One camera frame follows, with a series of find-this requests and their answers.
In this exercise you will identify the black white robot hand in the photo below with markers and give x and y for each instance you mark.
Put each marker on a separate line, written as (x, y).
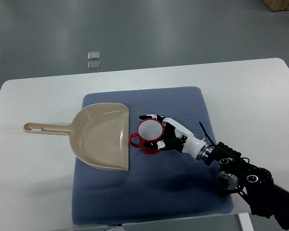
(176, 137)

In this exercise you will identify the red cup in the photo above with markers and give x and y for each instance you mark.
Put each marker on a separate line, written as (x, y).
(149, 130)

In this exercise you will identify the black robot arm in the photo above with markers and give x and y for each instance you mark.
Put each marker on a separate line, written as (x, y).
(254, 184)

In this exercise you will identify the beige plastic dustpan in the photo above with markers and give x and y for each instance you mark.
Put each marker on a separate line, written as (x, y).
(98, 135)

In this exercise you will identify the blue textured mat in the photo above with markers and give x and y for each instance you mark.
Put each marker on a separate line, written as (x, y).
(165, 185)

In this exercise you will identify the lower metal floor plate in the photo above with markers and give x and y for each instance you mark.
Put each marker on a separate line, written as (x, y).
(94, 65)

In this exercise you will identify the white table leg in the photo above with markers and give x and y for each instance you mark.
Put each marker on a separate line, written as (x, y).
(245, 222)

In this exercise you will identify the wooden box corner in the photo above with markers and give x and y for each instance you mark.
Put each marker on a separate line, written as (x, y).
(277, 5)

